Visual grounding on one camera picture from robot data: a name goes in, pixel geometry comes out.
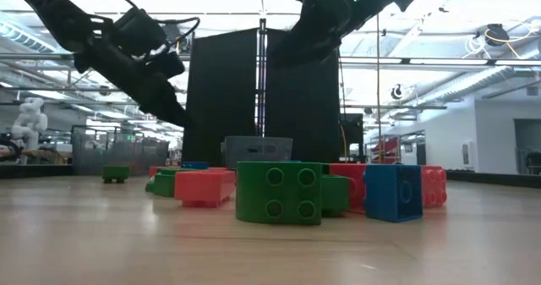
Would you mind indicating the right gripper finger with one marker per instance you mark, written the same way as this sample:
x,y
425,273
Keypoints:
x,y
317,31

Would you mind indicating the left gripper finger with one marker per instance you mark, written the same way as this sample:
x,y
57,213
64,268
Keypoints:
x,y
152,99

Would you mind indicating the green 2x4 toy brick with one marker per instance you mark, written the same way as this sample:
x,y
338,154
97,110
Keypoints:
x,y
115,173
334,194
167,184

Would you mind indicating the orange 2x4 toy brick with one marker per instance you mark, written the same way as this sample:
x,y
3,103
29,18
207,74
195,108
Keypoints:
x,y
434,187
203,187

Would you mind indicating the green 2x2 toy brick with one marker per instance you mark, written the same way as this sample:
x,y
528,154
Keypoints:
x,y
279,194

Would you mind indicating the background black robot arm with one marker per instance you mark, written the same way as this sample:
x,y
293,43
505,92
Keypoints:
x,y
8,145

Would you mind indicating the grey mesh bin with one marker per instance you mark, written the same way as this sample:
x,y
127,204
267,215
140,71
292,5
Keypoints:
x,y
127,149

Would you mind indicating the black folding partition screen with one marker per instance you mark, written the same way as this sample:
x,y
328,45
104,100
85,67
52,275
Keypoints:
x,y
220,107

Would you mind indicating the orange 2x2 toy brick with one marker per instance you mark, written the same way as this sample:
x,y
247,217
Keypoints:
x,y
158,171
355,179

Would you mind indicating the blue 2x4 toy brick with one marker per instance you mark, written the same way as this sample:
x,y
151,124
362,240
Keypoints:
x,y
195,166

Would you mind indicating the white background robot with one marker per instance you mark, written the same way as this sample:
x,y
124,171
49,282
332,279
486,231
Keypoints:
x,y
29,120

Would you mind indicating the black background cabinet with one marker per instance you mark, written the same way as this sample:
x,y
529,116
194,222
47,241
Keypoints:
x,y
351,137

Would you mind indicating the grey plastic bin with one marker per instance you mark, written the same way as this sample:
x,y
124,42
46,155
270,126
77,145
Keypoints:
x,y
258,149

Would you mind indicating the background wooden workbench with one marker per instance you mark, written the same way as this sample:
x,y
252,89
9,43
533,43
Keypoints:
x,y
46,154

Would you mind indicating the red background shelf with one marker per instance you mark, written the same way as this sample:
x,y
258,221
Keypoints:
x,y
386,149

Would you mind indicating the blue 2x2 toy brick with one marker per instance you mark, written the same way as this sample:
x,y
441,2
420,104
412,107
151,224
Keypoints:
x,y
393,192

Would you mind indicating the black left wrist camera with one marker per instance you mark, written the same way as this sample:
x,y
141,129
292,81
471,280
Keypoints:
x,y
139,31

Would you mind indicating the white wall unit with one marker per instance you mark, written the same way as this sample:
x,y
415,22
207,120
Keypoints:
x,y
468,154

